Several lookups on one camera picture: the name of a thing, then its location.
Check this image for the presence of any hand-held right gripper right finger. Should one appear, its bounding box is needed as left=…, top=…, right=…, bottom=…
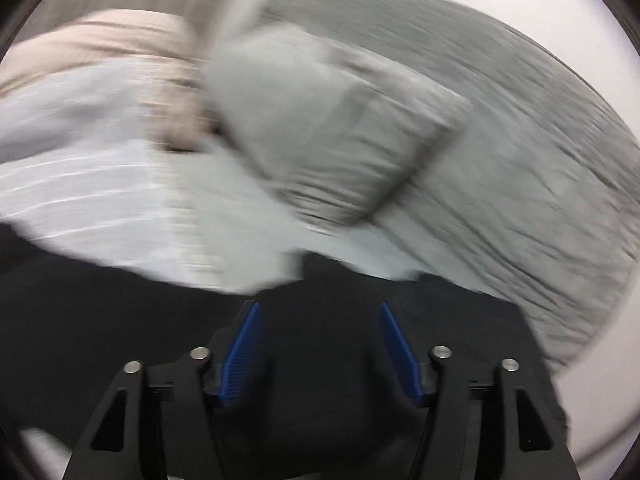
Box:
left=377, top=301, right=583, bottom=480

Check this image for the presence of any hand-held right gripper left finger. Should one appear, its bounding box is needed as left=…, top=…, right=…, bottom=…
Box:
left=62, top=300, right=266, bottom=480

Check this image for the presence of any black garment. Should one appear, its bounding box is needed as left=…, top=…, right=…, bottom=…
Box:
left=0, top=222, right=571, bottom=480

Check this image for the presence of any light blue checked blanket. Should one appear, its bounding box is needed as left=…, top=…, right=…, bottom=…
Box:
left=0, top=55, right=301, bottom=291

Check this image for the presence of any grey pillow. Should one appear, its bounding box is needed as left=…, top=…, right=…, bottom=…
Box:
left=202, top=25, right=473, bottom=226

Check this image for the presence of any beige striped duvet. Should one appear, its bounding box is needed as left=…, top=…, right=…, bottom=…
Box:
left=0, top=8, right=216, bottom=153

